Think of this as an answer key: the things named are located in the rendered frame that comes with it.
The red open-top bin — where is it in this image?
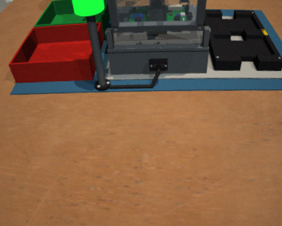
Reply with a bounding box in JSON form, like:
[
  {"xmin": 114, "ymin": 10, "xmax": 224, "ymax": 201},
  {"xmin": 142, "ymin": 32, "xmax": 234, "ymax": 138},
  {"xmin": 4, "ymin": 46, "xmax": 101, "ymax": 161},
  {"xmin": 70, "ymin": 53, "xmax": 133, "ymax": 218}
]
[{"xmin": 9, "ymin": 23, "xmax": 96, "ymax": 83}]

